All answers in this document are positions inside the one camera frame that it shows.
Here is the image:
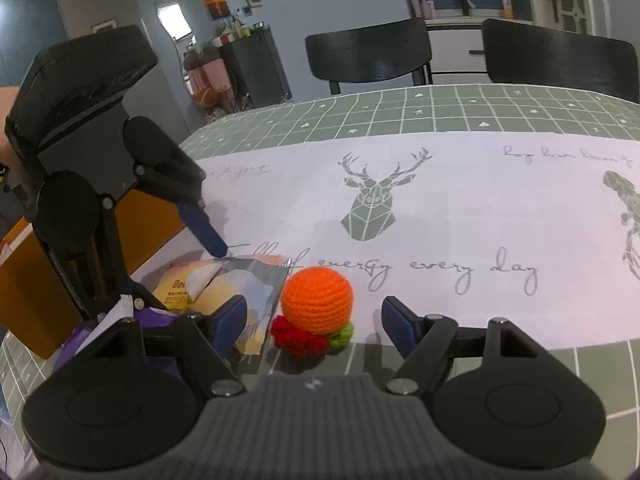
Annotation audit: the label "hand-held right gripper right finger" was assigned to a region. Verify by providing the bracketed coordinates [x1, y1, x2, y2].
[381, 296, 558, 395]

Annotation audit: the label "orange cardboard box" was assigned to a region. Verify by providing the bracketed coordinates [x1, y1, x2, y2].
[0, 187, 188, 361]

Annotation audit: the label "white vanity cabinet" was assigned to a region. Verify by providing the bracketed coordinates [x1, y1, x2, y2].
[425, 7, 536, 75]

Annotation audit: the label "pink gift bags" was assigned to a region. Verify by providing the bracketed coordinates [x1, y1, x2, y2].
[182, 45, 236, 113]

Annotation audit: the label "purple tissue pack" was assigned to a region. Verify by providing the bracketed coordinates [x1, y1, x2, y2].
[52, 295, 191, 376]

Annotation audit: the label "white printed table runner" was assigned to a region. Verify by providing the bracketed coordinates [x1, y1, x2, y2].
[197, 130, 640, 351]

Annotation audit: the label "wavy wall mirror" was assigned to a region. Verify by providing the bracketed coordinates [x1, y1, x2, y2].
[156, 2, 192, 41]

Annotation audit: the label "person's left hand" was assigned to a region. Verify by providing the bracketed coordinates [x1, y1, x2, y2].
[0, 86, 21, 171]

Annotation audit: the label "black chair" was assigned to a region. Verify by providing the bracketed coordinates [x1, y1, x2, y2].
[481, 18, 640, 103]
[305, 17, 433, 96]

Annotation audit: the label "orange crochet ball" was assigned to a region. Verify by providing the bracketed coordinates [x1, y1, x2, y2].
[270, 266, 356, 359]

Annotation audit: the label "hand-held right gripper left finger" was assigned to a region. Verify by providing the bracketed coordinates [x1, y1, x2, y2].
[52, 294, 249, 397]

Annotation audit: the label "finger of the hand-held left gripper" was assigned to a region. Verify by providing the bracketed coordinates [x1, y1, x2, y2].
[97, 195, 168, 313]
[122, 116, 229, 257]

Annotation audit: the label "yellow snack packet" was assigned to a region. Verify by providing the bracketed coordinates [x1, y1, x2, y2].
[152, 255, 291, 356]

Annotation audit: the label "black cabinet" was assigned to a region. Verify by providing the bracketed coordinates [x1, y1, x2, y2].
[220, 27, 293, 111]

